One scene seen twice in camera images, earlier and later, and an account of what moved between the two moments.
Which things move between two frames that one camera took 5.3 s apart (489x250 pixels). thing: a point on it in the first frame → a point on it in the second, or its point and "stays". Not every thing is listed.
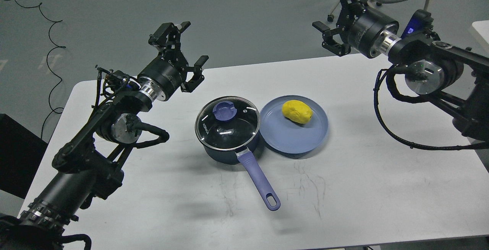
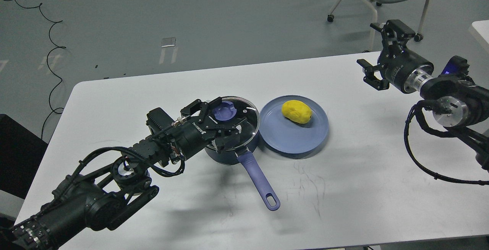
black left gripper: x=164 y=76 → x=191 y=135
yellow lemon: x=297 y=111 stays
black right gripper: x=365 y=24 → x=405 y=70
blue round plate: x=287 y=136 stays
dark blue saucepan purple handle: x=243 y=156 stays
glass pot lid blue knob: x=224 y=111 stays
